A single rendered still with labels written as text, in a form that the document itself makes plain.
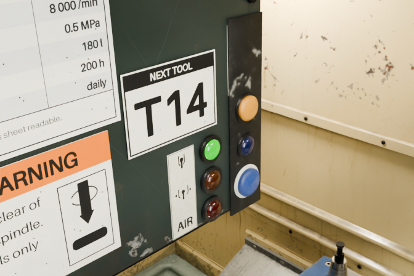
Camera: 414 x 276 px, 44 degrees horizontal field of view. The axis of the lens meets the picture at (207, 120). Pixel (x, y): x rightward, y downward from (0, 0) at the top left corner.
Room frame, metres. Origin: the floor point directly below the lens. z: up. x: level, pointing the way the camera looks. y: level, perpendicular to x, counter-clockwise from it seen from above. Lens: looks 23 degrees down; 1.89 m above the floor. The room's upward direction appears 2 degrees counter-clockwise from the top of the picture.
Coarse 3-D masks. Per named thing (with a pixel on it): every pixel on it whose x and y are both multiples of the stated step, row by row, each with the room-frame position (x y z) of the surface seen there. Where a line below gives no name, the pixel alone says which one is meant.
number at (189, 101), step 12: (180, 84) 0.40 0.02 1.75; (192, 84) 0.41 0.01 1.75; (204, 84) 0.42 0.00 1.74; (168, 96) 0.39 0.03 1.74; (180, 96) 0.40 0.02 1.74; (192, 96) 0.41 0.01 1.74; (204, 96) 0.42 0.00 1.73; (168, 108) 0.39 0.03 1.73; (180, 108) 0.40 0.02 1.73; (192, 108) 0.41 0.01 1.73; (204, 108) 0.42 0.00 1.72; (168, 120) 0.39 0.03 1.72; (180, 120) 0.40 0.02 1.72; (192, 120) 0.41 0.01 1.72; (204, 120) 0.42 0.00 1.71; (168, 132) 0.39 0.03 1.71
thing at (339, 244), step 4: (336, 244) 0.75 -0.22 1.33; (340, 244) 0.75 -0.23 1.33; (344, 244) 0.75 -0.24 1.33; (340, 248) 0.74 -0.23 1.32; (336, 252) 0.75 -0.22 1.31; (340, 252) 0.74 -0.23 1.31; (336, 256) 0.74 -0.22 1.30; (340, 256) 0.74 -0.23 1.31; (336, 260) 0.74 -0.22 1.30; (340, 260) 0.74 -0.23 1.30
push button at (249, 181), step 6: (252, 168) 0.45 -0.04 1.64; (246, 174) 0.45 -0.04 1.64; (252, 174) 0.45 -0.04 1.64; (258, 174) 0.46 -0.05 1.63; (240, 180) 0.44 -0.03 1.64; (246, 180) 0.44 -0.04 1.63; (252, 180) 0.45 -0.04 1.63; (258, 180) 0.46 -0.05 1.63; (240, 186) 0.44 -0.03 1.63; (246, 186) 0.44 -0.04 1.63; (252, 186) 0.45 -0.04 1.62; (240, 192) 0.44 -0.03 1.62; (246, 192) 0.44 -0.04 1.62; (252, 192) 0.45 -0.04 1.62
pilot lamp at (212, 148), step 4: (212, 140) 0.42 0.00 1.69; (216, 140) 0.42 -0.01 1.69; (208, 144) 0.42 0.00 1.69; (212, 144) 0.42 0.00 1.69; (216, 144) 0.42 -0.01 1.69; (208, 148) 0.42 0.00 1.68; (212, 148) 0.42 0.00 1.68; (216, 148) 0.42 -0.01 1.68; (208, 152) 0.41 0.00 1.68; (212, 152) 0.42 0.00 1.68; (216, 152) 0.42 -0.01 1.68; (208, 156) 0.42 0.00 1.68; (212, 156) 0.42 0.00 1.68
